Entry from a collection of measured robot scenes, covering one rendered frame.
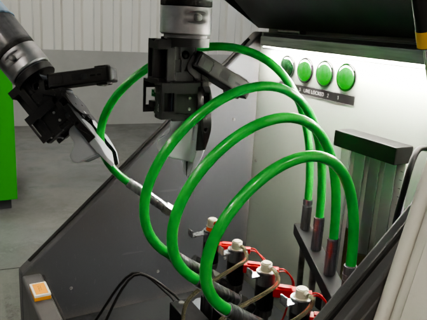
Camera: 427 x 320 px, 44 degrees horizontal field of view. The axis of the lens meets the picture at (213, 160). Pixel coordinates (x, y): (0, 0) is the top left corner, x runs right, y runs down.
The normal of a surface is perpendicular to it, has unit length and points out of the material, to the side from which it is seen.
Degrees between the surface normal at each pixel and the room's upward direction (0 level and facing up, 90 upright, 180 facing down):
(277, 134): 90
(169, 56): 90
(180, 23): 90
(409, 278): 76
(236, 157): 90
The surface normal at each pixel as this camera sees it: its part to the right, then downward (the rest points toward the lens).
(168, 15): -0.60, 0.17
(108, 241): 0.48, 0.25
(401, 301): -0.83, -0.15
